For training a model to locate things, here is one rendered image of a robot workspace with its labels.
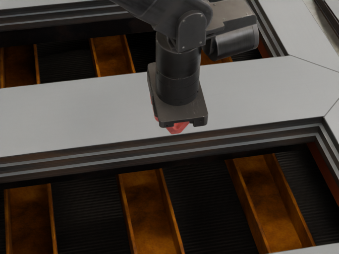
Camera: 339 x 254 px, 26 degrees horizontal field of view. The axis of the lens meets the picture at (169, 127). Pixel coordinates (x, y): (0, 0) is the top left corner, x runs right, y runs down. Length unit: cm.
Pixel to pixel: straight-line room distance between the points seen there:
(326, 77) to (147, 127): 34
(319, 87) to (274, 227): 25
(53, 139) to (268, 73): 40
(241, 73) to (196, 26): 48
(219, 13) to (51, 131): 42
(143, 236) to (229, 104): 27
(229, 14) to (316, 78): 45
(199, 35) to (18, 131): 45
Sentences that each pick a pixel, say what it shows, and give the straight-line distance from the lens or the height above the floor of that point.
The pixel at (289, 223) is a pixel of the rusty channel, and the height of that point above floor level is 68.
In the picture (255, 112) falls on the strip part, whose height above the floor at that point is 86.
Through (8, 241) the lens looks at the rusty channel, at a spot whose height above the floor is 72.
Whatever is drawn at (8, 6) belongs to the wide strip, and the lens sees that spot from 154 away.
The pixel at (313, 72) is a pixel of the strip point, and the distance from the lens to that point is 134.
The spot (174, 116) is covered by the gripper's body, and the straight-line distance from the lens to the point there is 95.
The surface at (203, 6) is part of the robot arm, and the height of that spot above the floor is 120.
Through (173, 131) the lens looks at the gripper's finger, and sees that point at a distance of 105.
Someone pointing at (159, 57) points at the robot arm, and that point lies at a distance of 91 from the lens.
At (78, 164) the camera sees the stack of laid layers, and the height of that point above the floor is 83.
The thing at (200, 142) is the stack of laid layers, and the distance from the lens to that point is 120.
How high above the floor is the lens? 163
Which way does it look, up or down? 40 degrees down
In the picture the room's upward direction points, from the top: straight up
